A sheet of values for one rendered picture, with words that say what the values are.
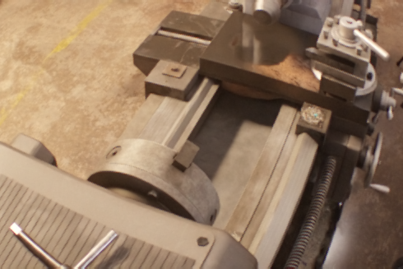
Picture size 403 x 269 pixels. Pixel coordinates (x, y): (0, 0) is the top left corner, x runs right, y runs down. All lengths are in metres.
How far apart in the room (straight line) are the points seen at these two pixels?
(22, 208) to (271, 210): 0.77
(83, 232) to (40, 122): 2.20
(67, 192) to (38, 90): 2.37
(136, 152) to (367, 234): 1.63
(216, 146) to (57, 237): 1.02
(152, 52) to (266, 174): 0.57
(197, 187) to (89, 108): 1.97
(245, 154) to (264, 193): 0.27
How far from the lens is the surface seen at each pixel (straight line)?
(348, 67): 1.45
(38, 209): 0.76
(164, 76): 1.66
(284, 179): 1.43
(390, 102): 1.72
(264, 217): 1.36
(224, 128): 1.72
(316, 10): 1.90
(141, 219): 0.73
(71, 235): 0.72
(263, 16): 1.56
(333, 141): 1.63
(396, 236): 2.48
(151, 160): 0.96
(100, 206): 0.75
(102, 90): 3.00
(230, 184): 1.57
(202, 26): 1.88
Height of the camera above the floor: 1.92
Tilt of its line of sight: 45 degrees down
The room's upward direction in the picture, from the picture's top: straight up
